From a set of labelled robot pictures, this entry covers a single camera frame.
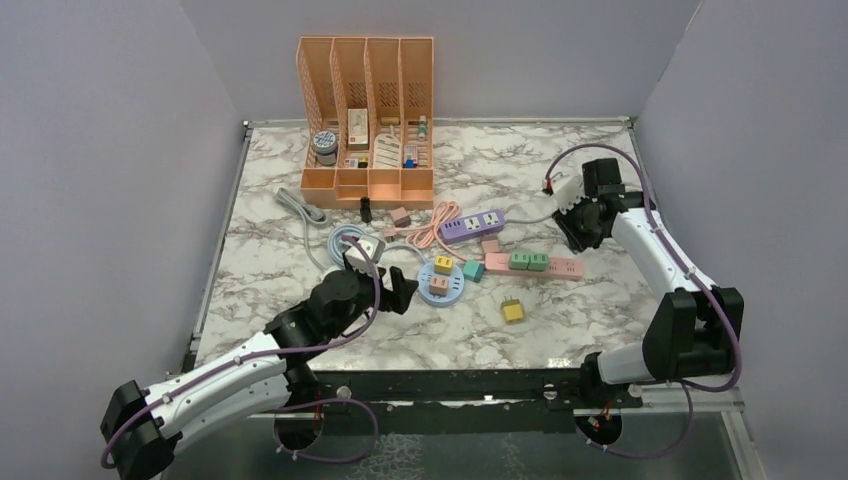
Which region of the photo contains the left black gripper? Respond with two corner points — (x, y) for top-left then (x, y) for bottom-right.
(327, 252), (417, 340)

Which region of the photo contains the pink plug adapter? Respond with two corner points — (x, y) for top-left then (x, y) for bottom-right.
(428, 274), (450, 297)
(480, 237), (502, 255)
(390, 207), (411, 228)

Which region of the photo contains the green plug adapter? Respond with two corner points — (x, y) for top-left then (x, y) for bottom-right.
(508, 251), (532, 271)
(527, 253), (550, 272)

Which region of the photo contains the teal plug adapter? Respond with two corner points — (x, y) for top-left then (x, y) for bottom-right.
(462, 260), (485, 283)

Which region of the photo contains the yellow plug adapter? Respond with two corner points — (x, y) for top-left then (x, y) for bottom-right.
(500, 298), (525, 324)
(433, 255), (454, 276)

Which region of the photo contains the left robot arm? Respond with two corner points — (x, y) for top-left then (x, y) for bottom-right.
(100, 267), (419, 479)

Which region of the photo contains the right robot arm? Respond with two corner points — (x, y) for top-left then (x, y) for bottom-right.
(552, 158), (744, 407)

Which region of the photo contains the pink plug adapter back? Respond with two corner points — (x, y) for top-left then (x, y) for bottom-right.
(390, 207), (411, 228)

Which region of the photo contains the round blue power strip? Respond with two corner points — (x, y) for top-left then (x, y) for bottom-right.
(417, 260), (466, 308)

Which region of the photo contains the purple power strip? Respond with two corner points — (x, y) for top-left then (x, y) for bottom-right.
(439, 209), (506, 245)

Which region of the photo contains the black cylinder object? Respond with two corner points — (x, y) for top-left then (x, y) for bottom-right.
(359, 197), (373, 224)

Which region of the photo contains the pink power strip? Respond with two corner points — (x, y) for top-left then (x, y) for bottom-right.
(484, 252), (584, 281)

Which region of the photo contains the small blue white box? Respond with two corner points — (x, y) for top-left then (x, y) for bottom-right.
(402, 144), (419, 169)

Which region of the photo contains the white blister pack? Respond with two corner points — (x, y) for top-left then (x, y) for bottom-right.
(372, 133), (402, 168)

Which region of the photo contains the round blue patterned tin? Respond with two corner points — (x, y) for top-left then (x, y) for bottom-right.
(311, 130), (339, 167)

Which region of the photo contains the small bottle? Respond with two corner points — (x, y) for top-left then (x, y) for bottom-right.
(418, 115), (429, 141)

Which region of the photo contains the red white box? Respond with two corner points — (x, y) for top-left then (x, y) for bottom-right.
(347, 108), (370, 150)

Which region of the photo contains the orange file organizer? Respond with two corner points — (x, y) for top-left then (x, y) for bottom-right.
(296, 36), (436, 210)

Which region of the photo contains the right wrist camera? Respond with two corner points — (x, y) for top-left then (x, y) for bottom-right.
(552, 175), (585, 214)

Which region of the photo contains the coiled pink cable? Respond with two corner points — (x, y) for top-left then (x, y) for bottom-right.
(380, 201), (468, 263)

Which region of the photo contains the grey cable of purple strip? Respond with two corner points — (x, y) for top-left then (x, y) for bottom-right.
(505, 208), (558, 227)

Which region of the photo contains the grey cable of white strip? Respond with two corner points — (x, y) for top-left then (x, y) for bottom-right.
(274, 186), (333, 273)

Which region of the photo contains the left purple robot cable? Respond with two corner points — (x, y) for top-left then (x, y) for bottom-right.
(99, 235), (384, 470)

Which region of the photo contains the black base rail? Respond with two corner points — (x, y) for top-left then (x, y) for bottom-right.
(272, 368), (643, 440)

